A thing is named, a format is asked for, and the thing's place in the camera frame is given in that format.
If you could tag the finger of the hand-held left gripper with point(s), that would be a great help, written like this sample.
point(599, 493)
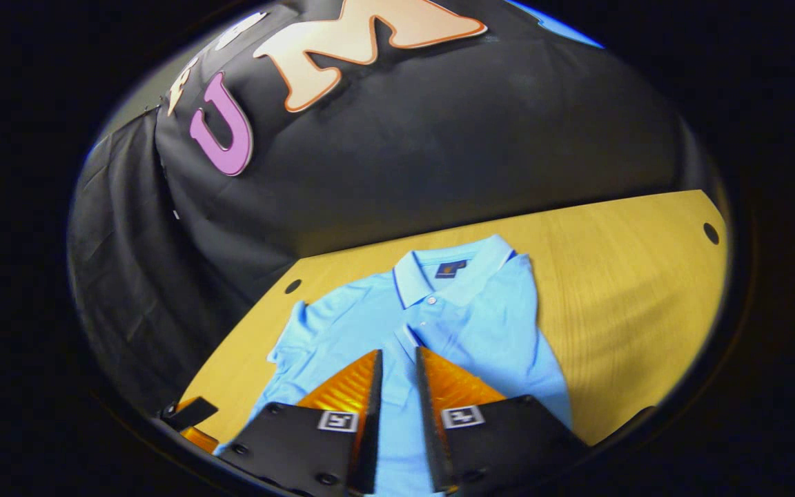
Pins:
point(189, 413)

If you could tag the black backdrop cloth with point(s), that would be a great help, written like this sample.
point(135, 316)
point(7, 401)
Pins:
point(384, 152)

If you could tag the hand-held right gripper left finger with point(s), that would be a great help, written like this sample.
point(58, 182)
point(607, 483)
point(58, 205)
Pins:
point(370, 428)

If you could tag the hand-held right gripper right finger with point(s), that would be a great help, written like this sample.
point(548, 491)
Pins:
point(430, 428)

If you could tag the light blue polo T-shirt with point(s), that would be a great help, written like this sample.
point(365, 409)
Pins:
point(466, 324)

